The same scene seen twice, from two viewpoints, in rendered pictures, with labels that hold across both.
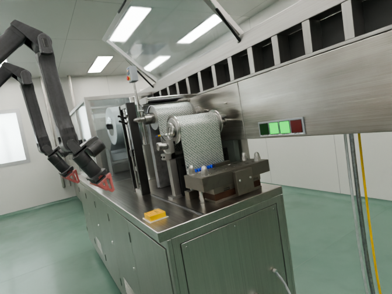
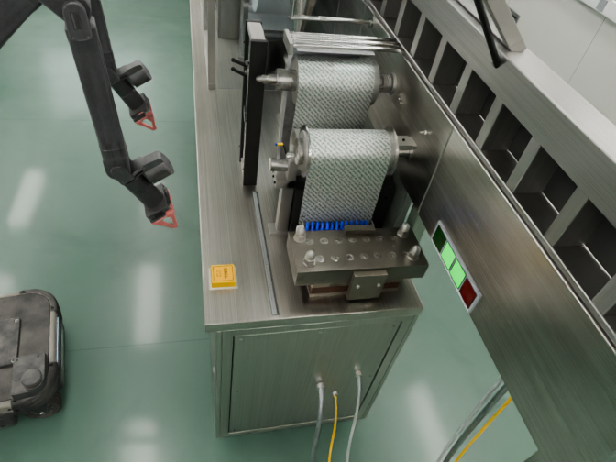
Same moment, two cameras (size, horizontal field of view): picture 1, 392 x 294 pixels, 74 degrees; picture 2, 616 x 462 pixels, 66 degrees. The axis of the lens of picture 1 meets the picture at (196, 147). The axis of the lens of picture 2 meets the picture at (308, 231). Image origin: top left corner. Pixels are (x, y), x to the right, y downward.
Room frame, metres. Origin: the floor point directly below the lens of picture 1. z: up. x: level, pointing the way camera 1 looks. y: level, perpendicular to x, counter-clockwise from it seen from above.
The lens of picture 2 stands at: (0.26, -0.19, 2.02)
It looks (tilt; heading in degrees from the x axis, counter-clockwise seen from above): 44 degrees down; 12
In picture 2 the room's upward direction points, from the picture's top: 11 degrees clockwise
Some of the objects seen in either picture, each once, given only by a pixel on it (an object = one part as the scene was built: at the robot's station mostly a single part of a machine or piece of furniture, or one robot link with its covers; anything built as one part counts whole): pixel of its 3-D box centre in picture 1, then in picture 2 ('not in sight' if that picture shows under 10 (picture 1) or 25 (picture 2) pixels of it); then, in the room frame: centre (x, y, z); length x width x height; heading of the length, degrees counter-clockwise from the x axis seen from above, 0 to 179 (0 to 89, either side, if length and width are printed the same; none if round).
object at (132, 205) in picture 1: (134, 180); (265, 97); (2.16, 0.55, 0.88); 2.52 x 0.66 x 0.04; 31
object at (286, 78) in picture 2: (148, 118); (285, 80); (1.53, 0.25, 1.33); 0.06 x 0.06 x 0.06; 31
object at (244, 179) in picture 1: (244, 181); (367, 285); (1.19, -0.19, 0.96); 0.10 x 0.03 x 0.11; 121
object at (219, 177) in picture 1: (228, 172); (356, 254); (1.26, -0.13, 1.00); 0.40 x 0.16 x 0.06; 121
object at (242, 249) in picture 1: (146, 231); (261, 172); (2.16, 0.54, 0.43); 2.52 x 0.64 x 0.86; 31
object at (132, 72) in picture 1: (131, 74); not in sight; (1.82, 0.35, 1.66); 0.07 x 0.07 x 0.10; 30
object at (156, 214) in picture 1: (154, 214); (223, 275); (1.07, 0.22, 0.91); 0.07 x 0.07 x 0.02; 31
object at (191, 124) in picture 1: (184, 144); (329, 150); (1.51, 0.06, 1.16); 0.39 x 0.23 x 0.51; 31
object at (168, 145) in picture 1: (170, 169); (281, 196); (1.34, 0.15, 1.05); 0.06 x 0.05 x 0.31; 121
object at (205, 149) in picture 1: (203, 151); (340, 201); (1.34, -0.04, 1.11); 0.23 x 0.01 x 0.18; 121
